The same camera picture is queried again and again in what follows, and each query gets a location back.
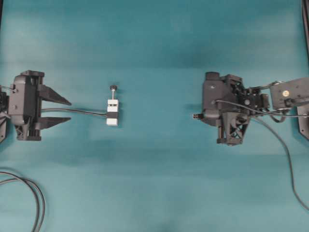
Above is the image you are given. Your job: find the black frame post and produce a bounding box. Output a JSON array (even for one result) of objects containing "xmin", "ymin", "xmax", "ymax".
[
  {"xmin": 301, "ymin": 0, "xmax": 309, "ymax": 57},
  {"xmin": 0, "ymin": 0, "xmax": 3, "ymax": 29}
]

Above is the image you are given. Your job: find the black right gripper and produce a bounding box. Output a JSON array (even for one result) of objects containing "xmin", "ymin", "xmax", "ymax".
[{"xmin": 217, "ymin": 79, "xmax": 270, "ymax": 146}]

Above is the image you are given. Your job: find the white clamp with screw knob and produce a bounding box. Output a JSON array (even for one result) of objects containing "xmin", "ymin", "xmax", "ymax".
[{"xmin": 106, "ymin": 85, "xmax": 119, "ymax": 126}]

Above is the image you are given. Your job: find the black frame post right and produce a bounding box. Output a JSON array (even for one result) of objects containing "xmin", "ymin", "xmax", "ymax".
[{"xmin": 301, "ymin": 0, "xmax": 309, "ymax": 57}]

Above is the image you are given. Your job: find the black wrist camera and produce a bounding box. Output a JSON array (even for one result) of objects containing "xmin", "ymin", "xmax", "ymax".
[
  {"xmin": 202, "ymin": 72, "xmax": 241, "ymax": 127},
  {"xmin": 8, "ymin": 75, "xmax": 26, "ymax": 126}
]

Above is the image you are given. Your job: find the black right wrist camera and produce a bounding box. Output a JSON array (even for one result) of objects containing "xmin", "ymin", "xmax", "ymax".
[{"xmin": 202, "ymin": 72, "xmax": 241, "ymax": 127}]

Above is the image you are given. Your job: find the grey looped cable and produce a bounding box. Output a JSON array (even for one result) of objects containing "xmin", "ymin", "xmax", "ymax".
[
  {"xmin": 0, "ymin": 171, "xmax": 46, "ymax": 232},
  {"xmin": 0, "ymin": 178, "xmax": 41, "ymax": 232}
]

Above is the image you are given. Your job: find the black frame post left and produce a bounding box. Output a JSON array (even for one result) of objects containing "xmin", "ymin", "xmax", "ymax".
[{"xmin": 0, "ymin": 0, "xmax": 3, "ymax": 29}]

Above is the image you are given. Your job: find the thin black camera cable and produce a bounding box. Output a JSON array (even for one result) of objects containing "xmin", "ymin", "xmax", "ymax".
[{"xmin": 214, "ymin": 99, "xmax": 309, "ymax": 114}]

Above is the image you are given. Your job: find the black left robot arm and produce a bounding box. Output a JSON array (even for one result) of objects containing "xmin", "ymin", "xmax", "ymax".
[{"xmin": 0, "ymin": 70, "xmax": 71, "ymax": 141}]

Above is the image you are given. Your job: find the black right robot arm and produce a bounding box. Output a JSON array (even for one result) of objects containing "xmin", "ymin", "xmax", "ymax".
[{"xmin": 198, "ymin": 72, "xmax": 309, "ymax": 145}]

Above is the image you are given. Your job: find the black female USB cable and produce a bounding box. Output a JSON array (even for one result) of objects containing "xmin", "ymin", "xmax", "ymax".
[{"xmin": 40, "ymin": 107, "xmax": 119, "ymax": 120}]

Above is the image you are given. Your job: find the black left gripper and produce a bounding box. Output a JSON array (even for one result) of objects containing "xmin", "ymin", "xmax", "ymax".
[{"xmin": 8, "ymin": 70, "xmax": 71, "ymax": 141}]

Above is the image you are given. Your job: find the black male USB cable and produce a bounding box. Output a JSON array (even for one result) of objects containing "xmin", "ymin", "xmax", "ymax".
[{"xmin": 191, "ymin": 113, "xmax": 309, "ymax": 211}]

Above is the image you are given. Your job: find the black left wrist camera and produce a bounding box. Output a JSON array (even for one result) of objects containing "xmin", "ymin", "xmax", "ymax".
[{"xmin": 8, "ymin": 75, "xmax": 26, "ymax": 126}]

